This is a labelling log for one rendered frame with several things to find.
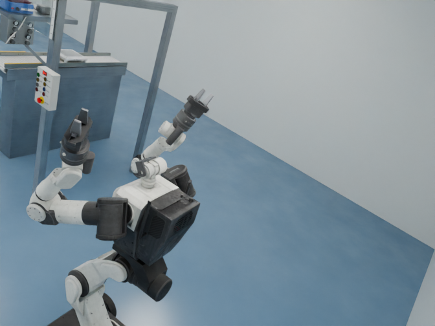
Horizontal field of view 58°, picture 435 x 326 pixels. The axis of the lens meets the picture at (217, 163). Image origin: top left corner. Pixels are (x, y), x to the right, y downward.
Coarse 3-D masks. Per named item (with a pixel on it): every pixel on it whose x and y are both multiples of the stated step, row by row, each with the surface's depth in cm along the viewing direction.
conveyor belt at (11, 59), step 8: (0, 56) 333; (8, 56) 338; (16, 56) 344; (24, 56) 350; (32, 56) 356; (40, 56) 363; (88, 56) 406; (96, 56) 415; (104, 56) 423; (0, 64) 319
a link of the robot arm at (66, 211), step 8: (56, 200) 149; (64, 200) 148; (32, 208) 143; (40, 208) 143; (56, 208) 145; (64, 208) 144; (72, 208) 143; (80, 208) 142; (32, 216) 146; (40, 216) 144; (48, 216) 145; (56, 216) 145; (64, 216) 144; (72, 216) 143; (80, 216) 142; (48, 224) 147; (56, 224) 147
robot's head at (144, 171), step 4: (140, 160) 152; (144, 160) 151; (148, 160) 153; (136, 164) 152; (140, 164) 151; (144, 164) 151; (140, 168) 151; (144, 168) 151; (148, 168) 151; (140, 172) 152; (144, 172) 151; (148, 172) 151; (140, 176) 152; (144, 176) 152; (148, 176) 152
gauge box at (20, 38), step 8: (0, 24) 301; (8, 24) 296; (24, 24) 305; (0, 32) 303; (8, 32) 299; (16, 32) 304; (24, 32) 309; (32, 32) 314; (16, 40) 307; (24, 40) 312; (32, 40) 318
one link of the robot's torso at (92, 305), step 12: (72, 276) 189; (72, 288) 189; (96, 288) 203; (72, 300) 191; (84, 300) 195; (96, 300) 201; (84, 312) 198; (96, 312) 200; (84, 324) 200; (96, 324) 198; (108, 324) 204
